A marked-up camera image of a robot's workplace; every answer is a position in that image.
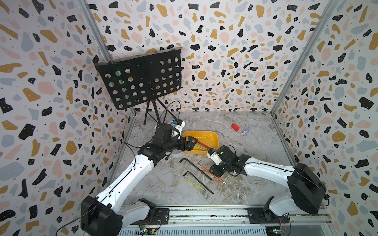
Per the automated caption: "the red hex key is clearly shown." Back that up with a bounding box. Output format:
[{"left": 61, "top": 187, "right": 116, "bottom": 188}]
[{"left": 196, "top": 141, "right": 211, "bottom": 150}]

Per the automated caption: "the long black hex key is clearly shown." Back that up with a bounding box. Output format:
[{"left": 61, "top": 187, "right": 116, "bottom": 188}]
[{"left": 179, "top": 158, "right": 212, "bottom": 180}]

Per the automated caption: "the yellow plastic storage box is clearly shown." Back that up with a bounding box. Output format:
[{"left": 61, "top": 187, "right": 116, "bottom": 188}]
[{"left": 183, "top": 130, "right": 219, "bottom": 155}]

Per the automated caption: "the orange hex key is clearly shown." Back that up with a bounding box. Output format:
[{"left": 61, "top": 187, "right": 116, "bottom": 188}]
[{"left": 199, "top": 164, "right": 227, "bottom": 184}]

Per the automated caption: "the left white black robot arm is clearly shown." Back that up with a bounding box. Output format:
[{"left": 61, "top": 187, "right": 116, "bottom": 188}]
[{"left": 80, "top": 137, "right": 197, "bottom": 236}]

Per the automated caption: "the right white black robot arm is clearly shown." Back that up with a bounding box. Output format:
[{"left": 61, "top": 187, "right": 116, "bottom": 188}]
[{"left": 207, "top": 145, "right": 329, "bottom": 222}]

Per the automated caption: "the lime green hex key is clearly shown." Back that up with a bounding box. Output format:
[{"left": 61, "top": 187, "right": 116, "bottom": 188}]
[{"left": 184, "top": 178, "right": 203, "bottom": 190}]

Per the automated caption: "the small purple toy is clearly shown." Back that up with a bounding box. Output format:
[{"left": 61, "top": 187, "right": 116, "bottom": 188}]
[{"left": 241, "top": 127, "right": 249, "bottom": 137}]

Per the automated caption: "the red small block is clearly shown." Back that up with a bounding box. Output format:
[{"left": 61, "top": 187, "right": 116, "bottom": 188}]
[{"left": 231, "top": 124, "right": 240, "bottom": 132}]

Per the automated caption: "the black perforated music stand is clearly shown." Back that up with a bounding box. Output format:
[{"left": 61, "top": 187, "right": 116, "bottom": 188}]
[{"left": 94, "top": 47, "right": 183, "bottom": 123}]

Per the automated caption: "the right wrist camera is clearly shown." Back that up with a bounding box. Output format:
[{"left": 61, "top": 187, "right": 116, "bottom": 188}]
[{"left": 207, "top": 148, "right": 222, "bottom": 166}]

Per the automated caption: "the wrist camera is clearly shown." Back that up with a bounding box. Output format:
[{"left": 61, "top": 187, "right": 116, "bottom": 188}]
[
  {"left": 154, "top": 119, "right": 186, "bottom": 142},
  {"left": 207, "top": 148, "right": 222, "bottom": 166}
]

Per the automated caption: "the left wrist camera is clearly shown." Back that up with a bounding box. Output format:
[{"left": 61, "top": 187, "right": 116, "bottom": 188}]
[{"left": 154, "top": 119, "right": 186, "bottom": 142}]

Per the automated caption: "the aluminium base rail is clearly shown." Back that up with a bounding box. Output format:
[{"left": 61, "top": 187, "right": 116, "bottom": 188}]
[{"left": 123, "top": 205, "right": 334, "bottom": 236}]

